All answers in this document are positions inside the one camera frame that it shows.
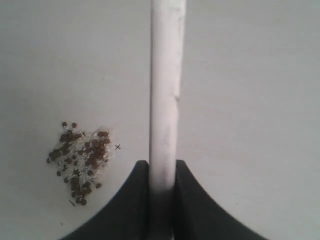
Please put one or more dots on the pile of brown beans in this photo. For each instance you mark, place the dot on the pile of brown beans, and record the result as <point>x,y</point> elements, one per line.
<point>80,157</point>

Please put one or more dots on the wooden handled paint brush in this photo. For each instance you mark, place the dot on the wooden handled paint brush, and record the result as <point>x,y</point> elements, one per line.
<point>166,63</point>

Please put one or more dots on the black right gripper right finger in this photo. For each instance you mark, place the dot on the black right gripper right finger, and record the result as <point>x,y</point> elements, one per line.
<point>196,216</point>

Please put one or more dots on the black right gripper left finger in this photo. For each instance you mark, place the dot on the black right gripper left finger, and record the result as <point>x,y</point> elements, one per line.
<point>125,216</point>

